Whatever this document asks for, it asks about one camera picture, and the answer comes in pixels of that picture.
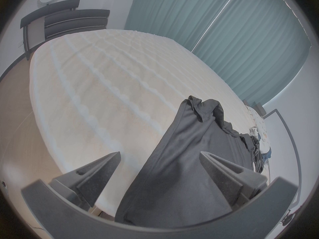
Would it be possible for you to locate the blue-green curtain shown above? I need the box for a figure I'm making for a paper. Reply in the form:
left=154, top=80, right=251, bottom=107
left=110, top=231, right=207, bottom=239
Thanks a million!
left=124, top=0, right=243, bottom=52
left=192, top=0, right=313, bottom=106

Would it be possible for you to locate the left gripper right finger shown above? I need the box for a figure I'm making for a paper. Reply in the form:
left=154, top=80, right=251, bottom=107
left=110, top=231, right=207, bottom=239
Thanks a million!
left=199, top=151, right=268, bottom=212

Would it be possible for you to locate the black T-shirt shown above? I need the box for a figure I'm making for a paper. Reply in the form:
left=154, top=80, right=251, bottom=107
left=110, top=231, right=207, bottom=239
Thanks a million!
left=115, top=95, right=255, bottom=227

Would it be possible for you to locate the bed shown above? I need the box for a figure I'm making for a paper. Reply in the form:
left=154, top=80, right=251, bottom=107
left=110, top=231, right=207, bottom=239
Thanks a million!
left=29, top=29, right=299, bottom=223

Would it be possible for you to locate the white printed pillow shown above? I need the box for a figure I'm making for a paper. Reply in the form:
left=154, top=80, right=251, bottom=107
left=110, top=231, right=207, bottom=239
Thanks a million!
left=249, top=106, right=271, bottom=156

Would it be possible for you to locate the black satin garment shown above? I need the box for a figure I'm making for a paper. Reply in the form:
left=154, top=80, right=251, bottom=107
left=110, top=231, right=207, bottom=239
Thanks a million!
left=240, top=133, right=266, bottom=174

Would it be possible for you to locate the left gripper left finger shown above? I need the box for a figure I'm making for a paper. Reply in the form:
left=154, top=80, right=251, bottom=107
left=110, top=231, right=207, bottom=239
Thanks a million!
left=49, top=151, right=122, bottom=208

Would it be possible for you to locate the grey bedside table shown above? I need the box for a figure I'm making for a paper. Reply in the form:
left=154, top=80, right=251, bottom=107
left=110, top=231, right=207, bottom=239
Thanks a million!
left=243, top=100, right=266, bottom=116

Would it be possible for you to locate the black dressing table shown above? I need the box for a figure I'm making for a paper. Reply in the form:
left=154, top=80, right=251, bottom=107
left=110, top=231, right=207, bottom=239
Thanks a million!
left=20, top=0, right=81, bottom=60

